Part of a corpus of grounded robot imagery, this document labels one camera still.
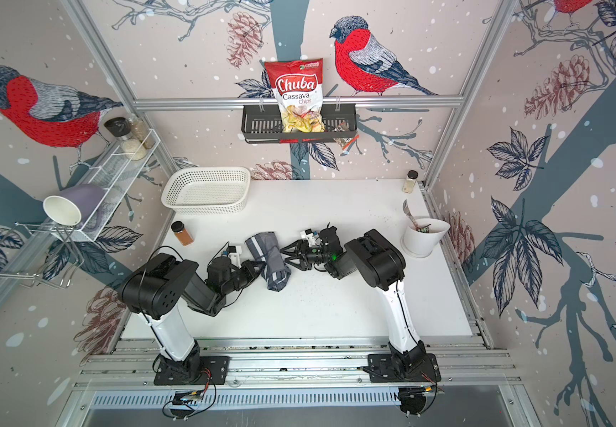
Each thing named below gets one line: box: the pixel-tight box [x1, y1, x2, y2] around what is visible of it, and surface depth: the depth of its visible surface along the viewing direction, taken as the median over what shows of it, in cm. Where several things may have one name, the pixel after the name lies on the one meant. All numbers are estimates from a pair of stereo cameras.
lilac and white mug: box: [42, 184, 107, 228], surface depth 63 cm
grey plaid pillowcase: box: [244, 231, 292, 292], surface depth 94 cm
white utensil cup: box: [400, 217, 451, 258], surface depth 92 cm
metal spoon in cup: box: [402, 198, 419, 230], surface depth 97 cm
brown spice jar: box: [170, 220, 195, 248], surface depth 97 cm
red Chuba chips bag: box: [264, 57, 325, 134], surface depth 84 cm
